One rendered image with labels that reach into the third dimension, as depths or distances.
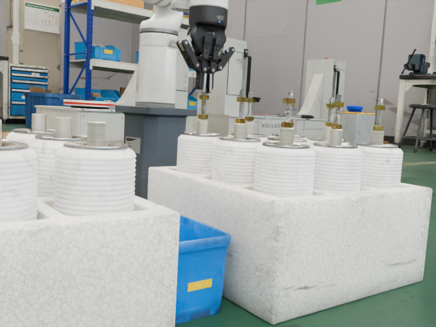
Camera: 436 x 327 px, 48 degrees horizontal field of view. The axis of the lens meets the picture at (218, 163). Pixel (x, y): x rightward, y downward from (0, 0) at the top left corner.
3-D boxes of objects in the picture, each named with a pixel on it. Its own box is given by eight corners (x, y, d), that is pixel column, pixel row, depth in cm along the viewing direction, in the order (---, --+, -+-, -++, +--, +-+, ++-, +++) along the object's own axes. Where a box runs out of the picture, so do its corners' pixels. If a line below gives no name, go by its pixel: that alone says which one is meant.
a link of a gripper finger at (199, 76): (202, 63, 95) (200, 89, 96) (189, 61, 93) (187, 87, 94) (206, 63, 94) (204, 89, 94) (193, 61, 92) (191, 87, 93)
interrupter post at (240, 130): (230, 141, 87) (231, 122, 86) (239, 141, 88) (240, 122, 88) (239, 142, 85) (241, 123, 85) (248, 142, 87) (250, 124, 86)
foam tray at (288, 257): (144, 252, 100) (148, 166, 98) (281, 232, 124) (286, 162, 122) (272, 326, 69) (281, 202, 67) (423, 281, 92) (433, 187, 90)
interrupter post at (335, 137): (344, 148, 84) (346, 129, 84) (338, 148, 83) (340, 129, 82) (331, 147, 86) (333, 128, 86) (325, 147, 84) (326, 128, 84)
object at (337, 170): (363, 248, 87) (372, 148, 85) (340, 259, 80) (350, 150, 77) (314, 237, 93) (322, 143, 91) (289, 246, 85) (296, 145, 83)
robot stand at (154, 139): (110, 225, 121) (113, 104, 118) (157, 218, 131) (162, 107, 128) (143, 239, 111) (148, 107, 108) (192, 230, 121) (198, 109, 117)
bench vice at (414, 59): (416, 77, 514) (418, 54, 511) (433, 77, 501) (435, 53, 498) (398, 74, 486) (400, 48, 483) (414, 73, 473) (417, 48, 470)
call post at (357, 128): (322, 238, 120) (332, 112, 117) (340, 235, 125) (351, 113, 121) (345, 245, 115) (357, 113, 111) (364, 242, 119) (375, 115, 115)
